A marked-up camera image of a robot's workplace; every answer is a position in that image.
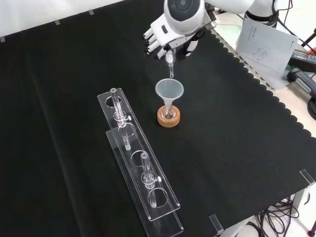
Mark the black handheld tool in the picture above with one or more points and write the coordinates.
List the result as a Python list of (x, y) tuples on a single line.
[(302, 79)]

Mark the clear glass weighing funnel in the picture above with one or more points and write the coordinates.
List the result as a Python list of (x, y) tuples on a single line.
[(169, 61)]

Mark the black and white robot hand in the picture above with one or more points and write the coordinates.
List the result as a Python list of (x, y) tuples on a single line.
[(160, 32)]

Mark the black power adapter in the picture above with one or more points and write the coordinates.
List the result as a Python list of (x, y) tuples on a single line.
[(304, 58)]

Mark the clear acrylic cloth clip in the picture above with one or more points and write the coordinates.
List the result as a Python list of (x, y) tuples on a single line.
[(216, 223), (307, 176)]

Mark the small glass round-bottom flask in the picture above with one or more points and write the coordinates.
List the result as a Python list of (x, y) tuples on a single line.
[(169, 114)]

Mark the black cloth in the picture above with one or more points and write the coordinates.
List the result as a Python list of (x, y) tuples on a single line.
[(74, 123)]

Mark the black tripod leg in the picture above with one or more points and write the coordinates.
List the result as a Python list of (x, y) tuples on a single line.
[(308, 39)]

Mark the translucent plastic funnel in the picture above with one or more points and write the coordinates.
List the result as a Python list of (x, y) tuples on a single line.
[(169, 90)]

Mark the clear acrylic funnel stand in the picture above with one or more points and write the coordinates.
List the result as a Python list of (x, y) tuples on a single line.
[(148, 177)]

